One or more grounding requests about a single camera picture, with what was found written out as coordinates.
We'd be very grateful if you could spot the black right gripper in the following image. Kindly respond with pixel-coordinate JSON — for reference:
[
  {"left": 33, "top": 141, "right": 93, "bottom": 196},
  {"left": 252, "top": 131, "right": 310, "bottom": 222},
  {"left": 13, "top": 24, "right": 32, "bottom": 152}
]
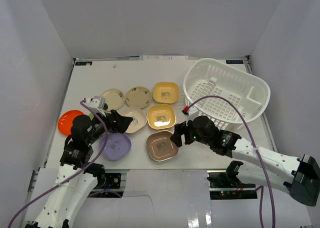
[{"left": 170, "top": 120, "right": 211, "bottom": 148}]

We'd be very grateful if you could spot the purple square plate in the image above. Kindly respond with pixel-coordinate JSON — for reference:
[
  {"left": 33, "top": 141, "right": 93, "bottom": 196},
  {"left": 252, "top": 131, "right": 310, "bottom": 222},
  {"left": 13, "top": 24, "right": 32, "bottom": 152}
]
[{"left": 99, "top": 133, "right": 132, "bottom": 162}]

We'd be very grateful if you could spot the cream square panda plate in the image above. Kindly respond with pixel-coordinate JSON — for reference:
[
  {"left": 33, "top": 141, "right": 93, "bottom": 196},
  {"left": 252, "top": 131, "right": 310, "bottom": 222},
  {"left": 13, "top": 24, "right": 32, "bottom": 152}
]
[{"left": 119, "top": 106, "right": 148, "bottom": 134}]

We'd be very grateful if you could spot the yellow square plate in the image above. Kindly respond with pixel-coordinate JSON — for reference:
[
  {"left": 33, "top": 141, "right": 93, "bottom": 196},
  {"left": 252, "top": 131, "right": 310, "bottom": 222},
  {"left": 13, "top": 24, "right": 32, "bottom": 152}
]
[
  {"left": 153, "top": 82, "right": 179, "bottom": 104},
  {"left": 147, "top": 104, "right": 176, "bottom": 130}
]

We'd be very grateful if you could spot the cream floral round plate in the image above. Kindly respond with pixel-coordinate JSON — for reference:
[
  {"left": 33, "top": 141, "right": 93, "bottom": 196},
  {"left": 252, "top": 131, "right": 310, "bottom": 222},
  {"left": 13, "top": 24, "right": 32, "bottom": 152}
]
[
  {"left": 125, "top": 86, "right": 153, "bottom": 109},
  {"left": 100, "top": 88, "right": 125, "bottom": 111}
]

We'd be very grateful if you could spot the green square plate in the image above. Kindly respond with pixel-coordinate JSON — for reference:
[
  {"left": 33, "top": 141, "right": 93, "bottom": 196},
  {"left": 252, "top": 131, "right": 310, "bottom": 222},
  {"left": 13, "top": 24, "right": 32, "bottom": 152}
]
[{"left": 89, "top": 113, "right": 95, "bottom": 120}]

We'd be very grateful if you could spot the brown square plate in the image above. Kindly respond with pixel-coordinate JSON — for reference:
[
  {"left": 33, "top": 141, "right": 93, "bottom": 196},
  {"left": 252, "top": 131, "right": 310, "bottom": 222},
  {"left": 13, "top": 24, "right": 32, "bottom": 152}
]
[{"left": 146, "top": 130, "right": 179, "bottom": 162}]

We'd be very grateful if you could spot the orange round plate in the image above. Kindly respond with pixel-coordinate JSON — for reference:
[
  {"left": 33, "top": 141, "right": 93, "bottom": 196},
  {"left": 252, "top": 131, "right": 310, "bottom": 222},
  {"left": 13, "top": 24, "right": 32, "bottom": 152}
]
[{"left": 57, "top": 110, "right": 84, "bottom": 136}]

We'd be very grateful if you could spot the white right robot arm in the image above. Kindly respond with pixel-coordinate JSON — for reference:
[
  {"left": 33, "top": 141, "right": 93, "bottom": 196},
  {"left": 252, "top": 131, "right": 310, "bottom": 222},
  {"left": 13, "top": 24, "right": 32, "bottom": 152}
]
[{"left": 170, "top": 116, "right": 320, "bottom": 207}]

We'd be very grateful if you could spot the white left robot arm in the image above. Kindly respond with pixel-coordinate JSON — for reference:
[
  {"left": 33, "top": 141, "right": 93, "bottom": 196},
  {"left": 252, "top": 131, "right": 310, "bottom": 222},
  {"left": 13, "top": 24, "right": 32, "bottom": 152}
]
[{"left": 26, "top": 110, "right": 133, "bottom": 228}]

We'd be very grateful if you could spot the white plastic basket bin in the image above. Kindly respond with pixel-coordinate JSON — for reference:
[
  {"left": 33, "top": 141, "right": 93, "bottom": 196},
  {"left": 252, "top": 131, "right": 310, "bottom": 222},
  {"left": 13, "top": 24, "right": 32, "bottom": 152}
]
[{"left": 183, "top": 58, "right": 271, "bottom": 131}]

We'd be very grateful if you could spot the white paper sheet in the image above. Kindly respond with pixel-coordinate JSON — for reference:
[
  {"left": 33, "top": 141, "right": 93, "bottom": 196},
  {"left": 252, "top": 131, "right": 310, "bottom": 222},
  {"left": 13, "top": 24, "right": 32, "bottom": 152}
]
[{"left": 139, "top": 55, "right": 189, "bottom": 61}]

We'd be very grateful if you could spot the left black table label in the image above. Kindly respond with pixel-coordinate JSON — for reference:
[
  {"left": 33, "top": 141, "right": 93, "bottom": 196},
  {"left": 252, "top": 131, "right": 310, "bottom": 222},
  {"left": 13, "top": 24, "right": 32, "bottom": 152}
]
[{"left": 74, "top": 61, "right": 93, "bottom": 66}]

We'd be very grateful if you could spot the black table label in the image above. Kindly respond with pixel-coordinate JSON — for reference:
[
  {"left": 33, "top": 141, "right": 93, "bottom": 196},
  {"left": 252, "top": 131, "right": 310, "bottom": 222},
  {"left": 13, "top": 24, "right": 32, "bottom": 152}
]
[
  {"left": 74, "top": 61, "right": 93, "bottom": 66},
  {"left": 225, "top": 60, "right": 244, "bottom": 65}
]

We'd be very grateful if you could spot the right black table label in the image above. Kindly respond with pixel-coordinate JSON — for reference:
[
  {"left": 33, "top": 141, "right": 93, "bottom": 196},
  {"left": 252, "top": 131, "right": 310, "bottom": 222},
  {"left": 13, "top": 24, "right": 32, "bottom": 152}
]
[{"left": 225, "top": 60, "right": 244, "bottom": 65}]

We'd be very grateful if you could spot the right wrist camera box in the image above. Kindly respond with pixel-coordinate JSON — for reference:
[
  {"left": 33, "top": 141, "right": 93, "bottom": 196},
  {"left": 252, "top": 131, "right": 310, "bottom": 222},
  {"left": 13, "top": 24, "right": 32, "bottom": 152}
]
[{"left": 182, "top": 106, "right": 199, "bottom": 125}]

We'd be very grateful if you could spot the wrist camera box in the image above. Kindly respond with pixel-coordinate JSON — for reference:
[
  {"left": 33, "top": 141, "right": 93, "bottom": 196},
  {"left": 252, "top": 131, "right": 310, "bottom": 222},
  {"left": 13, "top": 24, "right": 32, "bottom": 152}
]
[
  {"left": 182, "top": 106, "right": 199, "bottom": 125},
  {"left": 84, "top": 96, "right": 108, "bottom": 117}
]

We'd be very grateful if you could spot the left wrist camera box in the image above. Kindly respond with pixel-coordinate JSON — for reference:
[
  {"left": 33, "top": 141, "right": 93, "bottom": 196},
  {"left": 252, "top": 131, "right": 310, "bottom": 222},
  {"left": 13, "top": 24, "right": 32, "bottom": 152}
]
[{"left": 84, "top": 96, "right": 108, "bottom": 117}]

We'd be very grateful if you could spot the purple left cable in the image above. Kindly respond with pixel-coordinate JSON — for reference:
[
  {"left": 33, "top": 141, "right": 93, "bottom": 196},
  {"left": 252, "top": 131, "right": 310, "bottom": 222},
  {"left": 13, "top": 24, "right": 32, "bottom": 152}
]
[{"left": 7, "top": 99, "right": 109, "bottom": 228}]

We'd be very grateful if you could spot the purple cable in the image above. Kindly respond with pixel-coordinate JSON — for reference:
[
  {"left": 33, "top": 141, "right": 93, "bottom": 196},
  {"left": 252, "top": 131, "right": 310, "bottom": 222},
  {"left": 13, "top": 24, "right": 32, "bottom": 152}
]
[
  {"left": 186, "top": 94, "right": 276, "bottom": 228},
  {"left": 7, "top": 99, "right": 109, "bottom": 228}
]

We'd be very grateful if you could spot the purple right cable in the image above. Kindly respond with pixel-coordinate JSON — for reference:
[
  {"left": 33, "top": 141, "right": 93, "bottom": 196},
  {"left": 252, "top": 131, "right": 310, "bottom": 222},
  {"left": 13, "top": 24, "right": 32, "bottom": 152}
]
[{"left": 186, "top": 94, "right": 276, "bottom": 228}]

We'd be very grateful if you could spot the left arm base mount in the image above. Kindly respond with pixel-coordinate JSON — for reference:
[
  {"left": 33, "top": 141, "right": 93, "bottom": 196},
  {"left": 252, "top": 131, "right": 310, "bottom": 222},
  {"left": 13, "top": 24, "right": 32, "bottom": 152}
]
[{"left": 85, "top": 163, "right": 122, "bottom": 191}]

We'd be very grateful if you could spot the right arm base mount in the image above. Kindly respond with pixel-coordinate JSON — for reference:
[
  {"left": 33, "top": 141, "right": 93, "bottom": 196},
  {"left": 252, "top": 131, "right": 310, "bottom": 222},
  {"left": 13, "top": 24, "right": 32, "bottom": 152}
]
[{"left": 207, "top": 161, "right": 258, "bottom": 201}]

